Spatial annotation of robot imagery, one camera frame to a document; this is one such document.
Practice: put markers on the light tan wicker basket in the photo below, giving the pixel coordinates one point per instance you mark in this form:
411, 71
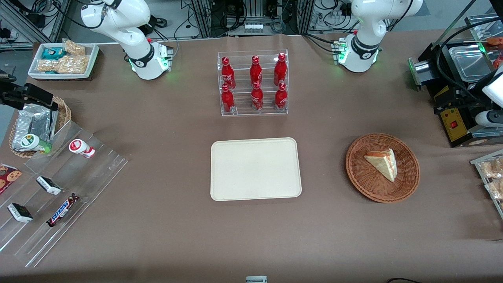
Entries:
65, 112

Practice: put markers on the white power strip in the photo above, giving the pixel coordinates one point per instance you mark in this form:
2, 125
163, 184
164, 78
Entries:
253, 28

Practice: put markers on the dark brown tray mat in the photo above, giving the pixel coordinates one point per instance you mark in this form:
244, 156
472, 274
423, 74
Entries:
63, 79

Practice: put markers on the red cola bottle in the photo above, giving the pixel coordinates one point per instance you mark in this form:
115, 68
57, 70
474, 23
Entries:
256, 70
280, 98
227, 74
227, 100
280, 70
257, 98

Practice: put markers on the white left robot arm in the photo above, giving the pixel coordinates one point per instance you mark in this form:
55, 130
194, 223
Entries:
363, 35

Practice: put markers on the black food warmer appliance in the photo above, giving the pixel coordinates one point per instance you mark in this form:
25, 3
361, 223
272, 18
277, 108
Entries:
456, 129

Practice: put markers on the grey metal snack tray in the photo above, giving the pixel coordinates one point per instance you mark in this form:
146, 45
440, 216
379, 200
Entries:
477, 165

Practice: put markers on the aluminium equipment rack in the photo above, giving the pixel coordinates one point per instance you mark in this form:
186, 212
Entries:
204, 17

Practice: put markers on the Snickers chocolate bar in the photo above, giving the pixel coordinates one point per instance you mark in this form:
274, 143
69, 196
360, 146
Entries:
62, 210

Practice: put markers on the teal snack packet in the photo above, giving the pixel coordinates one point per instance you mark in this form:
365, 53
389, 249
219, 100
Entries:
53, 53

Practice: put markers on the white label tag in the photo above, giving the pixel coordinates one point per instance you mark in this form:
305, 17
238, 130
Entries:
256, 279

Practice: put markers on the clear puffed snack bag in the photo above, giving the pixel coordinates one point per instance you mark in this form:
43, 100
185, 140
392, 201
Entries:
49, 66
76, 65
74, 48
493, 168
496, 189

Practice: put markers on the brown round wicker basket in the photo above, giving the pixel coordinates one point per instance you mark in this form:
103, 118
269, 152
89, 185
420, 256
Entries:
361, 173

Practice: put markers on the silver foil package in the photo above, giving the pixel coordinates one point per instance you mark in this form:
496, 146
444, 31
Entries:
35, 122

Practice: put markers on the green white yogurt bottle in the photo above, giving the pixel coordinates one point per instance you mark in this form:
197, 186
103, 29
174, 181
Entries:
33, 142

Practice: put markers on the black white chocolate box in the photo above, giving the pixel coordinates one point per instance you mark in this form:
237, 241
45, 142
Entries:
48, 185
19, 212

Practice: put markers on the white rectangular snack tray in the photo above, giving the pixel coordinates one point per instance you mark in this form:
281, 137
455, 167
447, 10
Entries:
92, 59

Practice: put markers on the red white yogurt bottle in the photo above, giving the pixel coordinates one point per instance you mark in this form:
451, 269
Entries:
80, 147

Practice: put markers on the aluminium frame stand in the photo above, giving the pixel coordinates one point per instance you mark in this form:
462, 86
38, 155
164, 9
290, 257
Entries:
23, 27

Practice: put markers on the grey metal pole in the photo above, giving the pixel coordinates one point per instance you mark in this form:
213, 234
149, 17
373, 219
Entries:
452, 25

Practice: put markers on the red cookie box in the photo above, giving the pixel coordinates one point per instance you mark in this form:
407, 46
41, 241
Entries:
8, 177

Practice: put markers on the clear acrylic stepped shelf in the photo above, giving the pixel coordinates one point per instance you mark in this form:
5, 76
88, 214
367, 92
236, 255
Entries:
90, 177

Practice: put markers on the beige plastic serving tray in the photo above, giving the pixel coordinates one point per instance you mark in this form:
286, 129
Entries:
255, 169

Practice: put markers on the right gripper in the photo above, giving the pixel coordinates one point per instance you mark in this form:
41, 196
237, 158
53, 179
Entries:
19, 96

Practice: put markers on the steel food pan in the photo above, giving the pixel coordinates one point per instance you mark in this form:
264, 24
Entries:
467, 63

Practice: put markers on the clear acrylic bottle rack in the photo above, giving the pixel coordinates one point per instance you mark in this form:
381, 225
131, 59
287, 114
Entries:
243, 110

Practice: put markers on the triangular sandwich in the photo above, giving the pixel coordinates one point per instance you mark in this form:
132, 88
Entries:
383, 163

